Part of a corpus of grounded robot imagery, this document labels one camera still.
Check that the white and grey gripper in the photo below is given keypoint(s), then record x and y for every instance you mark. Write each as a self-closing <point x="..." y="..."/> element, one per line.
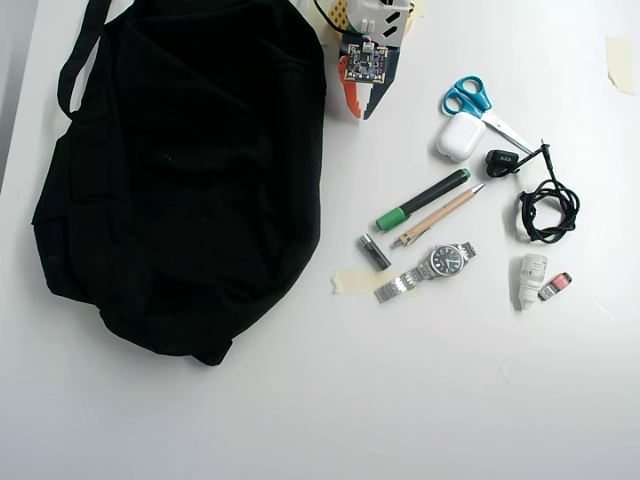
<point x="376" y="98"/>

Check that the green and black whiteboard marker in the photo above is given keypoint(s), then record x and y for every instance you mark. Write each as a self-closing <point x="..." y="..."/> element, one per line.
<point x="425" y="197"/>

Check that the grey and teal robot arm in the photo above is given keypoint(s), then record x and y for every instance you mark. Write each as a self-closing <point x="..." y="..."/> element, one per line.
<point x="340" y="12"/>

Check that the black fabric bag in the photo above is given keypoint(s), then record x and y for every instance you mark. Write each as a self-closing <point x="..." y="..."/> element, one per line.
<point x="175" y="200"/>

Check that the beige masking tape strip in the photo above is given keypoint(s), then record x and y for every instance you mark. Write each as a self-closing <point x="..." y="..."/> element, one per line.
<point x="310" y="15"/>
<point x="352" y="281"/>
<point x="620" y="62"/>

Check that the white earbuds case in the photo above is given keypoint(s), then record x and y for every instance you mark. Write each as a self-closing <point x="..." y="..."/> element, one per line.
<point x="460" y="137"/>

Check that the small black key fob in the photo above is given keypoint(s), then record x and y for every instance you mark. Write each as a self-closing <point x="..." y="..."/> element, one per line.
<point x="500" y="162"/>

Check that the small grey usb stick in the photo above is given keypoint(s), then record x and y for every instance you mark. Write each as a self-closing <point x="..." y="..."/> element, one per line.
<point x="374" y="253"/>

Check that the silver wristwatch with dark dial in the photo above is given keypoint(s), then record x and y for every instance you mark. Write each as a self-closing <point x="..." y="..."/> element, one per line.
<point x="445" y="261"/>

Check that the white dropper bottle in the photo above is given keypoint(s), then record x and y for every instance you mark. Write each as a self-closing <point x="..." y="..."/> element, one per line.
<point x="530" y="277"/>

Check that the small red and grey device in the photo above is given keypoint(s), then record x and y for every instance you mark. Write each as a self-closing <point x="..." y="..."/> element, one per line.
<point x="555" y="286"/>

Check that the bare camera circuit board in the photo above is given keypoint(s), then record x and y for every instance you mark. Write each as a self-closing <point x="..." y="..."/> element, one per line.
<point x="364" y="62"/>

